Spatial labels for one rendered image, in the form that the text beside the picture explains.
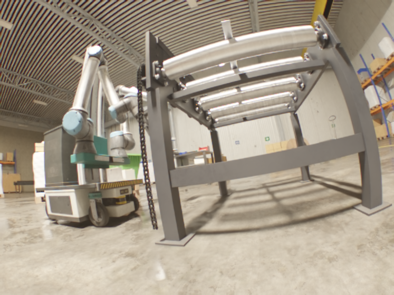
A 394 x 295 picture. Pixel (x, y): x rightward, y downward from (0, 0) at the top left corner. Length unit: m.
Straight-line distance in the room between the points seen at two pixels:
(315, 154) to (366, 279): 0.48
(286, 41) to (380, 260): 0.88
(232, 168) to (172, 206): 0.31
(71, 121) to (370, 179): 1.59
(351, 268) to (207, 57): 0.93
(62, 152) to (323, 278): 1.70
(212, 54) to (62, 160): 1.37
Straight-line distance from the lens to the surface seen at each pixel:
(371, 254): 0.58
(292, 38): 0.88
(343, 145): 0.76
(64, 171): 1.57
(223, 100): 1.35
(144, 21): 10.32
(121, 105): 1.17
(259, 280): 0.50
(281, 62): 1.13
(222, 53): 0.83
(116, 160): 1.56
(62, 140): 1.61
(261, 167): 0.66
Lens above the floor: 0.31
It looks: 8 degrees up
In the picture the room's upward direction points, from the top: 9 degrees counter-clockwise
